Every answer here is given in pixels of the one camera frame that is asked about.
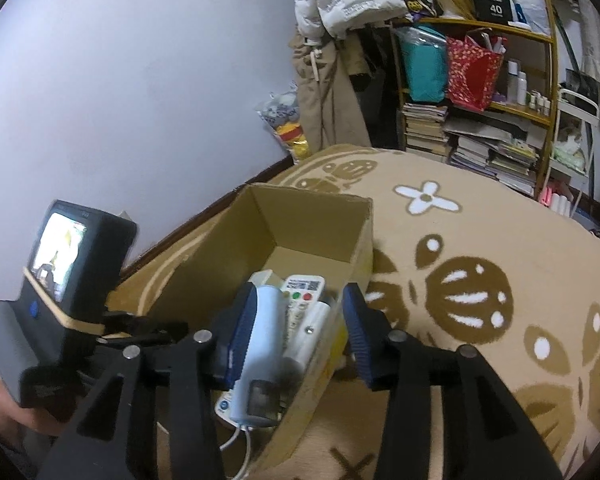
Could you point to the beige coat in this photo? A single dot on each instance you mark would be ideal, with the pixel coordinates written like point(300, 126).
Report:
point(330, 105)

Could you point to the dark hanging clothes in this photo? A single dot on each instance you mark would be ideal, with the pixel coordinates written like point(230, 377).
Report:
point(380, 95)

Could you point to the white rectangular device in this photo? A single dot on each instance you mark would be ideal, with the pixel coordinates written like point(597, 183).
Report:
point(307, 345)

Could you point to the pink and white bottles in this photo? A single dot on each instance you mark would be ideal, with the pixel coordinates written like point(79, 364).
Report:
point(555, 202)

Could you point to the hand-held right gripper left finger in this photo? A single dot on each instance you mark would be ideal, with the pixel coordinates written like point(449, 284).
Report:
point(232, 345)

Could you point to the white puffer jacket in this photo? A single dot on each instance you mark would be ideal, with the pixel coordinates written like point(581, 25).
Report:
point(350, 0)

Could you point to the red patterned bag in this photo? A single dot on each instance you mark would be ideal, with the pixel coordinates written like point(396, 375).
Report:
point(472, 80)

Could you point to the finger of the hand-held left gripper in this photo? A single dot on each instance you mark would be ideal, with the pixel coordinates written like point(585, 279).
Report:
point(111, 344)
point(150, 327)

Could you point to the light blue handheld device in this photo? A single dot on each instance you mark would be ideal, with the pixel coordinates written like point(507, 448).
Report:
point(262, 340)

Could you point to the person's left forearm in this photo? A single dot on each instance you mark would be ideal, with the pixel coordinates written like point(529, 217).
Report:
point(5, 405)

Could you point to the white remote control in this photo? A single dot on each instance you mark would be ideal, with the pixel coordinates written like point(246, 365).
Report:
point(302, 292)

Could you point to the dark picture frame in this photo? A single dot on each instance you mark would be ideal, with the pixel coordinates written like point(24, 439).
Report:
point(582, 82)

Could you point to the white metal cart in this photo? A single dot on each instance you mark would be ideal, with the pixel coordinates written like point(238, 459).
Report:
point(577, 97)

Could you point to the beige printed blanket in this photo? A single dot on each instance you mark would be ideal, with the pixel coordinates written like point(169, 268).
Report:
point(480, 210)

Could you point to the wooden shelf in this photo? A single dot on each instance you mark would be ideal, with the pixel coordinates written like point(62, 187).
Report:
point(530, 35)

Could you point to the green tissue pack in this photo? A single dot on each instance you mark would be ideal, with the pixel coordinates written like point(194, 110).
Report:
point(570, 152)

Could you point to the black box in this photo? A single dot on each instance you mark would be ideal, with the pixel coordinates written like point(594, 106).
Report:
point(491, 5)

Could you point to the cardboard box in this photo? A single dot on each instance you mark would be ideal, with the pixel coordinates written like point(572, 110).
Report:
point(300, 220)

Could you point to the stack of old books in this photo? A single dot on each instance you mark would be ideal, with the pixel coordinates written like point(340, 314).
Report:
point(425, 130)

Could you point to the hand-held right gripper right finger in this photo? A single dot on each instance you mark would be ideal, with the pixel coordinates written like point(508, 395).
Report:
point(362, 340)

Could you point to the pale curtain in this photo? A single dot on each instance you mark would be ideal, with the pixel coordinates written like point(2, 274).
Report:
point(595, 35)

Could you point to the bag of plush toys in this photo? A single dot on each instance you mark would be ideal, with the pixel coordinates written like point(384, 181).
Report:
point(287, 125)

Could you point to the row of small bottles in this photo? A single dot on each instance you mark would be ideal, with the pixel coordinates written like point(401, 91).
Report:
point(520, 85)

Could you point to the pile of flat magazines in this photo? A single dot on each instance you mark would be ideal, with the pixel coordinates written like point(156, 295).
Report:
point(490, 160)

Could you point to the teal bag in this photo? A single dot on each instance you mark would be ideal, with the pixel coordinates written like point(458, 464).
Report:
point(422, 70)

